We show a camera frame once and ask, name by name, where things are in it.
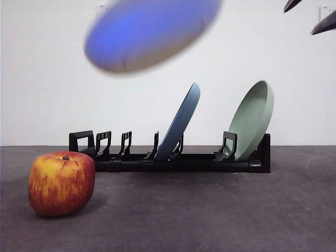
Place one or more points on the red yellow apple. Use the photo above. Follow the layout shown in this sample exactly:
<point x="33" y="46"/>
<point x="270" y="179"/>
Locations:
<point x="60" y="186"/>

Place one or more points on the cream yellow plate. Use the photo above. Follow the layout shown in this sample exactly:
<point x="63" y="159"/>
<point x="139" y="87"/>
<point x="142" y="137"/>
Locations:
<point x="147" y="36"/>

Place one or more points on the green plate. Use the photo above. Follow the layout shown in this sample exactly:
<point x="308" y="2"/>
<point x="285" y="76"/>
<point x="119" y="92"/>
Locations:
<point x="249" y="123"/>

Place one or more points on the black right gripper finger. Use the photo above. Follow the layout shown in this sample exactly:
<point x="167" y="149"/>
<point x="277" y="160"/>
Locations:
<point x="291" y="5"/>
<point x="325" y="25"/>

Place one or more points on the black plate rack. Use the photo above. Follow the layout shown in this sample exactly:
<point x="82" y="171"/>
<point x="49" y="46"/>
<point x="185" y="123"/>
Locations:
<point x="189" y="166"/>

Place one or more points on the blue plate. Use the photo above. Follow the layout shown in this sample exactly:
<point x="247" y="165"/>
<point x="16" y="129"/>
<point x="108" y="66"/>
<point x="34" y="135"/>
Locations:
<point x="181" y="120"/>

